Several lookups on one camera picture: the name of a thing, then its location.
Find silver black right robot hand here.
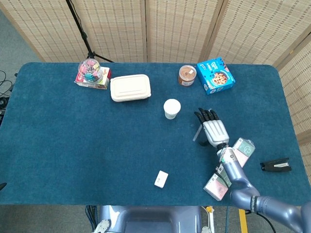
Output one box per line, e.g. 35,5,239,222
193,107,230,148

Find white paper cup green print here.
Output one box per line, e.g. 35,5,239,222
163,98,182,120

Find blue cookie box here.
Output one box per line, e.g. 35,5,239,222
196,57,236,96

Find long white multicolour pack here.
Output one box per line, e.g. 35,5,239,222
203,137,256,201

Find orange jar of rubber bands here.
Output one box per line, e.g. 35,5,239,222
178,65,197,86

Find black stapler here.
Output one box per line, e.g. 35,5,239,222
259,157,292,173

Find small white box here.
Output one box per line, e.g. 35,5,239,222
154,170,169,188

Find blue table cloth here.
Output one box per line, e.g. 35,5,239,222
0,62,311,207

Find beige lidded food container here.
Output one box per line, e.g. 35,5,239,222
109,74,152,103

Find blue-grey robot torso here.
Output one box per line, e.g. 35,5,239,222
92,205,212,233

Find woven bamboo folding screen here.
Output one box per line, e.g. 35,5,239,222
0,0,311,146

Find red and white carton box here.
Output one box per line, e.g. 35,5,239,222
74,67,112,90

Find clear jar of binder clips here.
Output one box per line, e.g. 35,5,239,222
77,59,104,83

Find black tripod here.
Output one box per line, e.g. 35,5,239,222
65,0,115,63

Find black floor cables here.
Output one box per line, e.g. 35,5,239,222
0,70,17,122

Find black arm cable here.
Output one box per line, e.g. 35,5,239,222
250,210,276,233

